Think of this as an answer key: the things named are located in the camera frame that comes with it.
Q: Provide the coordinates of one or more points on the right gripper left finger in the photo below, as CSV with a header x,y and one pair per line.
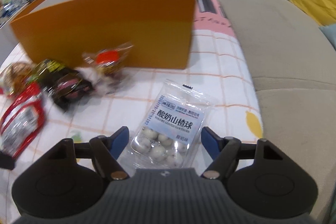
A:
x,y
104,152

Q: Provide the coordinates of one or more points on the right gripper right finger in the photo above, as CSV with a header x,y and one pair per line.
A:
x,y
225,153

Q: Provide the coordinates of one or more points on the red silver snack bag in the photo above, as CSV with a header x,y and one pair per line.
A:
x,y
22,121

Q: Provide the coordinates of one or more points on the yogurt hawthorn ball bag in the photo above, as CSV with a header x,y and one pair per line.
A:
x,y
169,134

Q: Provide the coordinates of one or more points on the orange noodle snack bag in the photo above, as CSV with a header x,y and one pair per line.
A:
x,y
14,78

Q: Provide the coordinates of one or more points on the clear red-label snack packet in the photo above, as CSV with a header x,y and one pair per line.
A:
x,y
109,63

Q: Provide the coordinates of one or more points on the checkered lemon tablecloth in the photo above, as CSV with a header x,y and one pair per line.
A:
x,y
217,68

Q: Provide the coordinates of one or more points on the green black snack packet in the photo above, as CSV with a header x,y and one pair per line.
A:
x,y
46,71

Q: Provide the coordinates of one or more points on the beige sofa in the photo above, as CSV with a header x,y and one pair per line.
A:
x,y
292,65

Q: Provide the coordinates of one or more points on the orange cardboard box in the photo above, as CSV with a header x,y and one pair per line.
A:
x,y
160,31

